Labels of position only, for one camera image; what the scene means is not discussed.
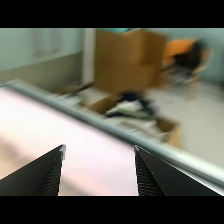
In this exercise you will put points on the heap of clothes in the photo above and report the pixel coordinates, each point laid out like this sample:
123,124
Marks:
133,106

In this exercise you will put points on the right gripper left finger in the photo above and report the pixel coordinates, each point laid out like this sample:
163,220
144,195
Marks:
35,178

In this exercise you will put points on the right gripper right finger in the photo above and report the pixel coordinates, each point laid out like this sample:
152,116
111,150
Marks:
166,180

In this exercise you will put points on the low open cardboard box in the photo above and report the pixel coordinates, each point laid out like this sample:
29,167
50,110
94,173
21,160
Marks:
168,130

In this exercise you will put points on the silver frame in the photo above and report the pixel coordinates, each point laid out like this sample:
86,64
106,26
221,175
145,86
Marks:
100,121

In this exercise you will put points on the orange chair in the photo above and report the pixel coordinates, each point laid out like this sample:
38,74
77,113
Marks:
183,53

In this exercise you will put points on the tall brown cardboard box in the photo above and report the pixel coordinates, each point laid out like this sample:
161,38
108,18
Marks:
128,60

